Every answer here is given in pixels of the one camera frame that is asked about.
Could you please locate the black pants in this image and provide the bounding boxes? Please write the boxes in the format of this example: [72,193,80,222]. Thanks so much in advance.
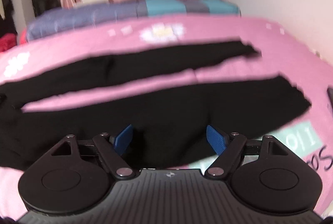
[1,41,311,171]

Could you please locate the blue plaid folded quilt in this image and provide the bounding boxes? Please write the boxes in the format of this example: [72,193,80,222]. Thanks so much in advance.
[25,0,148,42]

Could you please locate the teal grey striped quilt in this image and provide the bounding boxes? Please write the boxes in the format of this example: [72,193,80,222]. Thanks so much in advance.
[136,0,240,17]

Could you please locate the red clothes pile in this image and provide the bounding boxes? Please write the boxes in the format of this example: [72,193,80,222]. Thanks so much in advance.
[0,34,17,53]

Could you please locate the hanging clothes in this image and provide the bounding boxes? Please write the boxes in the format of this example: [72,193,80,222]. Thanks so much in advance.
[1,0,17,37]

